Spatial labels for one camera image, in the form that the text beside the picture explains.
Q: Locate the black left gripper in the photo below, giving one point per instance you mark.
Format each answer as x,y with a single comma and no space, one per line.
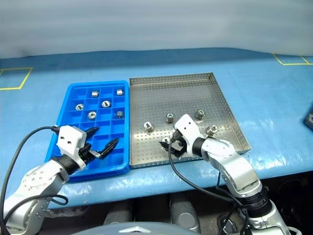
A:
88,153

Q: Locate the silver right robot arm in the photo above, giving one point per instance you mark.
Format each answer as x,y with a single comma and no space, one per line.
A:
230,161

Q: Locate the metal nut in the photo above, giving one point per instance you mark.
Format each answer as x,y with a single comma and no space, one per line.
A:
119,92
105,103
200,113
79,106
119,114
92,114
169,118
148,126
95,93

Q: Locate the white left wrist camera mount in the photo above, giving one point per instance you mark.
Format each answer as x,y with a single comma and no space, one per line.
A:
69,139

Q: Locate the yellow tape floor marking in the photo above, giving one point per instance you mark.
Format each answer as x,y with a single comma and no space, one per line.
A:
14,68

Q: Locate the grey robot torso with emblem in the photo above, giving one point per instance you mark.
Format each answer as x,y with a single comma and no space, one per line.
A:
137,231

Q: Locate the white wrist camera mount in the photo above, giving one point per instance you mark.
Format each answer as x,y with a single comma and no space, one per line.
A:
69,139
188,127

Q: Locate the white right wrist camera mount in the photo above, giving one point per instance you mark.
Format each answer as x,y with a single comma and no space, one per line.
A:
188,127

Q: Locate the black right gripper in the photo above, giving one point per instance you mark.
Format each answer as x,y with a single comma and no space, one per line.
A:
182,147

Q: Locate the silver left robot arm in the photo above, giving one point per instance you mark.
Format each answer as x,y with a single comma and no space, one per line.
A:
36,181

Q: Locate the perforated metal tray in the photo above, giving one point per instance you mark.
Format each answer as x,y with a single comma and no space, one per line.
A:
176,98

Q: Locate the metal nut in blue tray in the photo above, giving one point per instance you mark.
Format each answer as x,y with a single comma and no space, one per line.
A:
92,114
119,92
79,106
95,93
119,114
105,103

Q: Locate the dark grey rounded cylinder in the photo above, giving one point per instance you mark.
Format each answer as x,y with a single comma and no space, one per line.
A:
183,215
117,213

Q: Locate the blue compartment tray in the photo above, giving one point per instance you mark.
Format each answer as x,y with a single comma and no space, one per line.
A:
73,98

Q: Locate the dark grey block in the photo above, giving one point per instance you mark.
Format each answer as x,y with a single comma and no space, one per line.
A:
309,120

